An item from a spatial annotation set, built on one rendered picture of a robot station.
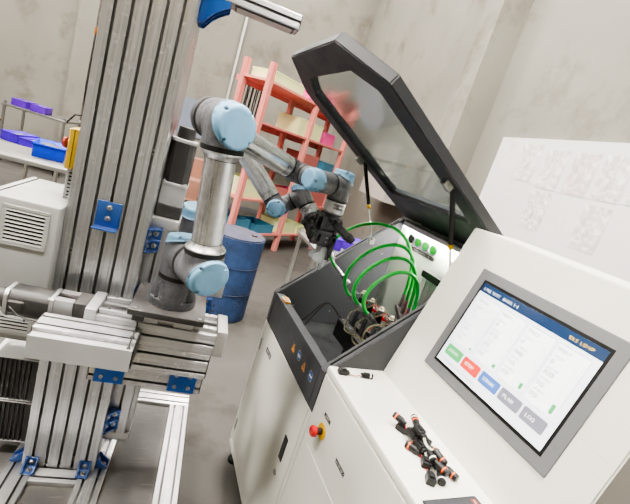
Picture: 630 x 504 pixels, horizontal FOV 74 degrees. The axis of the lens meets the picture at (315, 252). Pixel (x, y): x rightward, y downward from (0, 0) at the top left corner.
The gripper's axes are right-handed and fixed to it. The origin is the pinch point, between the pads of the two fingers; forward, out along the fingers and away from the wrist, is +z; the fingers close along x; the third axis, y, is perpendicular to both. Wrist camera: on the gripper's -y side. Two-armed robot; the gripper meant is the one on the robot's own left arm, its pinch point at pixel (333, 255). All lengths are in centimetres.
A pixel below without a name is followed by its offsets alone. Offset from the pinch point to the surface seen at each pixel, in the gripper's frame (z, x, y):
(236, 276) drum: -32, -159, 97
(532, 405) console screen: 59, 70, -35
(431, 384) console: 53, 45, -15
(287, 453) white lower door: 62, 25, 43
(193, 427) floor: 52, -44, 114
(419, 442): 59, 66, -7
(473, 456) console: 68, 64, -18
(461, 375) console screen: 51, 52, -24
